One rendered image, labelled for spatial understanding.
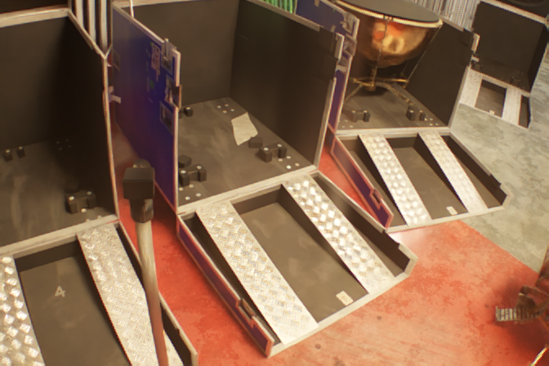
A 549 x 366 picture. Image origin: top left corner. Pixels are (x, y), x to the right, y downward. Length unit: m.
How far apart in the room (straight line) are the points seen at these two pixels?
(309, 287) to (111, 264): 0.90
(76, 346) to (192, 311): 0.53
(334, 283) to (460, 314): 0.66
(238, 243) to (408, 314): 0.87
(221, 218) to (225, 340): 0.61
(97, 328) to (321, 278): 1.04
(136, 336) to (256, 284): 0.58
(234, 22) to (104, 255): 1.75
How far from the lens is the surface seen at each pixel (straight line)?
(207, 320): 1.88
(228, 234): 2.04
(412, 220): 2.58
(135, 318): 1.81
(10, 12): 2.49
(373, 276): 2.14
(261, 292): 1.90
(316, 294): 2.01
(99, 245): 1.99
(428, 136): 3.25
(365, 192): 2.58
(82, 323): 1.89
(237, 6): 2.93
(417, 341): 2.01
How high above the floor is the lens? 1.53
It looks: 34 degrees down
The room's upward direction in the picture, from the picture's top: 9 degrees clockwise
